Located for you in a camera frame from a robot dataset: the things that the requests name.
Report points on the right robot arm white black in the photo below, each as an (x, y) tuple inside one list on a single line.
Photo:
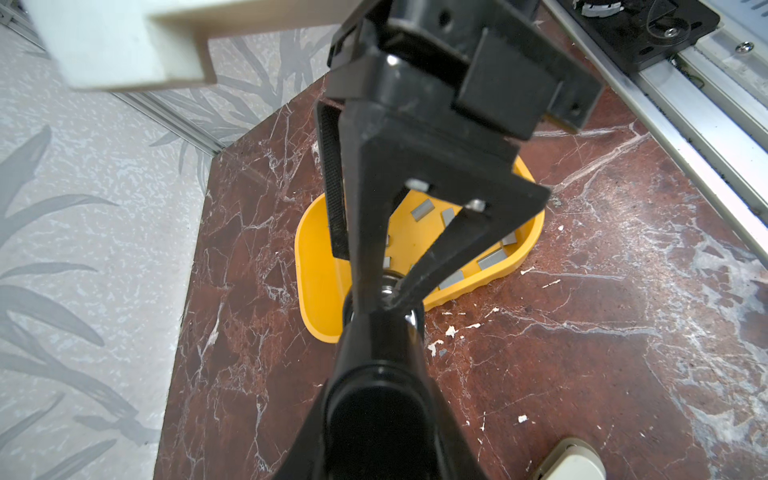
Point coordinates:
[(433, 96)]

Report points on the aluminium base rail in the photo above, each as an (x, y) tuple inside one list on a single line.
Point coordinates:
[(707, 145)]

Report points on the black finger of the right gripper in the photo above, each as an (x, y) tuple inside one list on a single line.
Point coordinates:
[(327, 118), (385, 156)]

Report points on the white mini stapler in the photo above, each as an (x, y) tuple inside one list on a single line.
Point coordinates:
[(571, 459)]

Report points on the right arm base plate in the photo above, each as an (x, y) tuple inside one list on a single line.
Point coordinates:
[(637, 34)]

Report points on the black stapler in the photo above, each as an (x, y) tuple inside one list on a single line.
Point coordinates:
[(380, 415)]

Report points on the grey staple strip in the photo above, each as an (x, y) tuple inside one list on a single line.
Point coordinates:
[(422, 210), (492, 259), (447, 216), (451, 280)]

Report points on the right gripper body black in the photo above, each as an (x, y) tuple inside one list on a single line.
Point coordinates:
[(501, 71)]

